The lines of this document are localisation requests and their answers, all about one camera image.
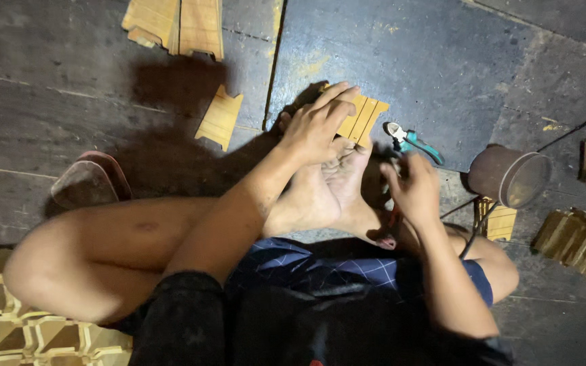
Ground person's left hand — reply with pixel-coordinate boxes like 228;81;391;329
278;81;362;166

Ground person's right hand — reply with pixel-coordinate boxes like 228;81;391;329
379;150;442;230

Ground grooved yellow wooden piece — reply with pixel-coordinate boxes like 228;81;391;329
194;84;244;153
319;84;391;148
473;197;518;243
178;0;224;62
121;0;181;56

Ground person's left foot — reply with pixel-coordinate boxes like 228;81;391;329
321;137;401;251

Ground person's foot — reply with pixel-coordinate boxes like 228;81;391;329
261;112;342;240
321;137;401;251

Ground brown round tin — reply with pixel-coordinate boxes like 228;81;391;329
467;143;554;209

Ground person's right foot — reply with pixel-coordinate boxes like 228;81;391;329
261;112;342;240

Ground blue checked shorts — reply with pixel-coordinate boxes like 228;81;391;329
224;237;494;308

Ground person's right leg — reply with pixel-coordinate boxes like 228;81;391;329
443;224;521;306

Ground person's leg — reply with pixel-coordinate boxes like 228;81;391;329
443;224;521;306
2;196;284;326

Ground long stack of wooden pieces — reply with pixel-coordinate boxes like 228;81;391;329
531;207;586;289

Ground black shirt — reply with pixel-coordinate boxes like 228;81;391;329
120;271;515;366

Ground brown sandal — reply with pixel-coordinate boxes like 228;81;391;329
50;150;133;210

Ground person's left leg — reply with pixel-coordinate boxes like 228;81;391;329
2;196;284;326

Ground pile of cream wooden pieces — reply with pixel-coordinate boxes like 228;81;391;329
0;247;134;366

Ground teal handled pliers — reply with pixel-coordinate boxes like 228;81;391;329
383;121;446;166

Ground black cable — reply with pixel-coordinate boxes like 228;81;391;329
439;86;586;261

